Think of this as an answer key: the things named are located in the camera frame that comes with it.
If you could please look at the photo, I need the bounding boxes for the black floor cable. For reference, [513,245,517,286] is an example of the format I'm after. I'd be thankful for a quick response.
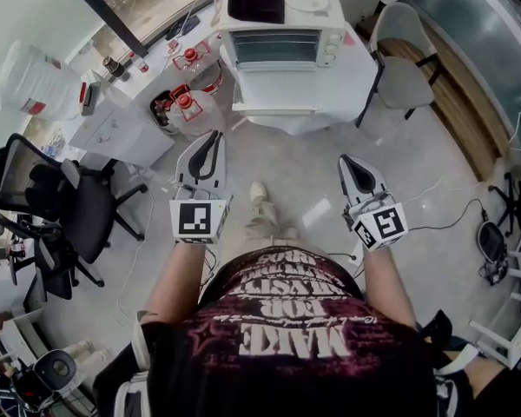
[406,197,490,234]

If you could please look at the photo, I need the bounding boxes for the person's black printed t-shirt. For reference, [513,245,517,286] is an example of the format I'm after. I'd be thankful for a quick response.
[93,245,477,417]

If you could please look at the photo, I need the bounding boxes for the white round plate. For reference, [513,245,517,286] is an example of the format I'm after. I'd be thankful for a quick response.
[285,0,331,13]

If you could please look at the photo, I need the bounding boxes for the white water dispenser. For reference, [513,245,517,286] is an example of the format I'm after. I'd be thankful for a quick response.
[68,80,177,169]

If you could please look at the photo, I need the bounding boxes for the long white desk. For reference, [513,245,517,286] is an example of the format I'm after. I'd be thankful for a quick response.
[64,0,240,102]

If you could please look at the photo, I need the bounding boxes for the grey shell chair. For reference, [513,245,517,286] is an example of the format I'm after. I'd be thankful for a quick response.
[354,1,444,129]

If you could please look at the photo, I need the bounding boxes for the white table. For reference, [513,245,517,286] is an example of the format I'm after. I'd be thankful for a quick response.
[219,15,379,136]

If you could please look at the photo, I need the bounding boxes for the black mesh office chair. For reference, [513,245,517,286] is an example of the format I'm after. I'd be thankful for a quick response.
[8,232,77,304]
[0,132,148,289]

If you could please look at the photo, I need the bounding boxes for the black framed window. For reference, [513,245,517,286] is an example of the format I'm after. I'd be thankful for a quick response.
[56,0,235,59]

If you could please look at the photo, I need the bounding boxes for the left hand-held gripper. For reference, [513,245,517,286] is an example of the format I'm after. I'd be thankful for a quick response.
[168,129,234,247]

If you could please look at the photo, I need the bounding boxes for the black head-worn device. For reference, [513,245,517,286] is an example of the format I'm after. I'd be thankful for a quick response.
[15,348,78,407]

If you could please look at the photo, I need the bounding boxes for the clear bottle red handle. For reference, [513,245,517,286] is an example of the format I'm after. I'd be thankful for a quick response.
[172,41,225,96]
[167,88,226,137]

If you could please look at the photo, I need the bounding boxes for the white toaster oven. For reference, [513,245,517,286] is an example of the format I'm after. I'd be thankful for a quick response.
[216,0,349,115]

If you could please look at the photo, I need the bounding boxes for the black cylindrical jar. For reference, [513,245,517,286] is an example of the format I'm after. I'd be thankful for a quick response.
[102,55,128,81]

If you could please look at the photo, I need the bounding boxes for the large white water jug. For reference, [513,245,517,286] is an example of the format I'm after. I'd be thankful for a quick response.
[0,39,87,122]

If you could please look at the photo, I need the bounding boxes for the black cloth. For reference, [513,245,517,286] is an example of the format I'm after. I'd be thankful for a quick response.
[227,0,287,25]

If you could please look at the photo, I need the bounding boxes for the black pouch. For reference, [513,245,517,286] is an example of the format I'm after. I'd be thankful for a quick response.
[164,14,201,42]

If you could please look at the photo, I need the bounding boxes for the person's beige trousers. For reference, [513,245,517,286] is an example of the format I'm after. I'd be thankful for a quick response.
[242,195,300,251]

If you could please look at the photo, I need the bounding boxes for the white shelf unit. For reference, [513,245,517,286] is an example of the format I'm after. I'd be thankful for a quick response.
[0,308,47,407]

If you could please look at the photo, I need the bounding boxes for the small white trash bin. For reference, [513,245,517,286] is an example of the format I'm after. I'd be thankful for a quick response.
[149,95,177,129]

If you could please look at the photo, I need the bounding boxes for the person's left forearm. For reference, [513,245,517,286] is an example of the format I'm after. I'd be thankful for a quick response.
[142,241,214,321]

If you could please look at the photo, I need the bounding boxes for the person's right forearm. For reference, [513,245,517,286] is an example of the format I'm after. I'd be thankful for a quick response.
[362,245,418,328]

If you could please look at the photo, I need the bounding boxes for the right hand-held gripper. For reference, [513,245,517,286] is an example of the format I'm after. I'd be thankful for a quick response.
[337,154,408,253]

